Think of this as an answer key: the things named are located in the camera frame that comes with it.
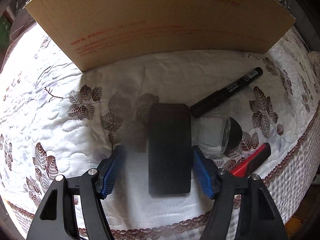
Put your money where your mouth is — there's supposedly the black smartphone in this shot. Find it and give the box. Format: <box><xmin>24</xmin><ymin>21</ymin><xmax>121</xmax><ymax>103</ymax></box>
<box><xmin>148</xmin><ymin>103</ymin><xmax>193</xmax><ymax>197</ymax></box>

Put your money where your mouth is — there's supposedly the black marker pen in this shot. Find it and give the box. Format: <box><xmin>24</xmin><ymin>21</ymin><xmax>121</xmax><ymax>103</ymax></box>
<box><xmin>190</xmin><ymin>67</ymin><xmax>263</xmax><ymax>118</ymax></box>

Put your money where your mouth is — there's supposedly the clear jar black lid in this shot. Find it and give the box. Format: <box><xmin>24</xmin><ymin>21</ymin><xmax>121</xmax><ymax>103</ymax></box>
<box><xmin>194</xmin><ymin>114</ymin><xmax>243</xmax><ymax>155</ymax></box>

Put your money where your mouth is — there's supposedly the floral quilted bedspread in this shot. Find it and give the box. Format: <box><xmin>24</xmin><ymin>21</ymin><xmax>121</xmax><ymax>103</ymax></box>
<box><xmin>1</xmin><ymin>25</ymin><xmax>319</xmax><ymax>239</ymax></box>

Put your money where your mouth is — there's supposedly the brown cardboard box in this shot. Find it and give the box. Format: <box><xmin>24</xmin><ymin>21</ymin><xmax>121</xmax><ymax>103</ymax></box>
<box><xmin>25</xmin><ymin>0</ymin><xmax>295</xmax><ymax>72</ymax></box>

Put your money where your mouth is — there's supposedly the green shopping bag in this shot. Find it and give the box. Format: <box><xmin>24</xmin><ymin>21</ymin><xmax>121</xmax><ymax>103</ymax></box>
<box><xmin>0</xmin><ymin>15</ymin><xmax>11</xmax><ymax>53</ymax></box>

